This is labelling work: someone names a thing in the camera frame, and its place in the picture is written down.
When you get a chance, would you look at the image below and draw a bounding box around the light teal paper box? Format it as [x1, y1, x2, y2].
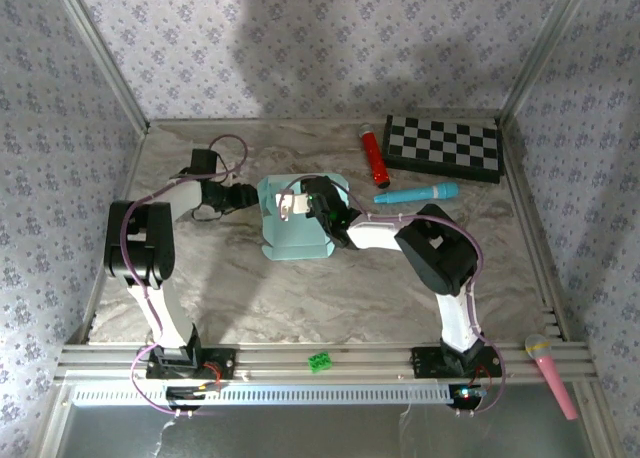
[255, 173, 350, 263]

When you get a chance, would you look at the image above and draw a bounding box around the red toy microphone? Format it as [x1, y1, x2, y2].
[357, 123, 392, 189]

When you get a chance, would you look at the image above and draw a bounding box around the blue toy microphone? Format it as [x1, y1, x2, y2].
[373, 181, 460, 205]

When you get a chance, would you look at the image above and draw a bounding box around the black white chessboard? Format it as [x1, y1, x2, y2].
[381, 114, 505, 185]

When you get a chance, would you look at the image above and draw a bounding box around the green terminal block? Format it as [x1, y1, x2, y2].
[307, 350, 334, 374]

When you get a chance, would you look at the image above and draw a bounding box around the black circuit board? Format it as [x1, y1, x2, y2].
[166, 385, 221, 412]
[449, 383, 489, 410]

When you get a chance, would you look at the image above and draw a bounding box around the grey metal sheet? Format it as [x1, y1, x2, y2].
[39, 402, 601, 458]

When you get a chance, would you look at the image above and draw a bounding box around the pink toy microphone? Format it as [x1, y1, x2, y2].
[523, 333, 580, 422]

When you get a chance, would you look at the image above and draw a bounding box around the thin aluminium edge rail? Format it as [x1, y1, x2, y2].
[147, 110, 501, 128]

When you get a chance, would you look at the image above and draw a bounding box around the aluminium frame side rail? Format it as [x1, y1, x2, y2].
[499, 120, 571, 344]
[74, 125, 151, 347]

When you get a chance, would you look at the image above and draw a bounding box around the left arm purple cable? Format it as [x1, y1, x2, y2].
[129, 134, 250, 419]

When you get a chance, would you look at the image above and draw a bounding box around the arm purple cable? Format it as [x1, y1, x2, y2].
[277, 175, 507, 419]
[129, 134, 250, 419]

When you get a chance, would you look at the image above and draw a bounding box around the aluminium frame cross rail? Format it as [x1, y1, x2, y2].
[53, 342, 599, 384]

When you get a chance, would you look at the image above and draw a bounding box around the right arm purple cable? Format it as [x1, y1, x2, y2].
[277, 175, 507, 419]

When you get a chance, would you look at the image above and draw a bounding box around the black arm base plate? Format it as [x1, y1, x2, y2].
[410, 345, 503, 381]
[144, 345, 237, 381]

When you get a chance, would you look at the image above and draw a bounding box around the white slotted cable duct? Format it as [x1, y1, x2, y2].
[72, 382, 459, 407]

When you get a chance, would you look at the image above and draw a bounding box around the aluminium frame post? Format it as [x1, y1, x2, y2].
[499, 0, 591, 124]
[47, 0, 151, 134]

